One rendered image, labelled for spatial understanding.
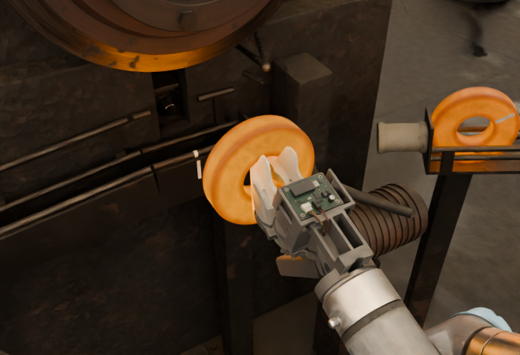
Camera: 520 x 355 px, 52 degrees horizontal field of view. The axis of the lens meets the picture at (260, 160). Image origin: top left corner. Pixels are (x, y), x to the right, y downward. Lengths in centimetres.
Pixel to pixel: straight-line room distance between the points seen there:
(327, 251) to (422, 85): 205
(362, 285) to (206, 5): 38
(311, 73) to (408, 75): 170
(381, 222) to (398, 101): 139
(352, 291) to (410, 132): 53
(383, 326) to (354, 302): 4
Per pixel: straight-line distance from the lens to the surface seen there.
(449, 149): 104
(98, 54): 77
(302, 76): 96
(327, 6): 105
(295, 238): 59
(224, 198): 68
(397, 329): 56
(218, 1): 71
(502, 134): 107
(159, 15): 68
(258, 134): 65
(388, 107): 238
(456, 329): 70
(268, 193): 65
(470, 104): 102
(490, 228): 192
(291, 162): 66
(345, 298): 57
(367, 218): 108
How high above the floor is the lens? 128
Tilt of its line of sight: 39 degrees down
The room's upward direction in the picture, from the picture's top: straight up
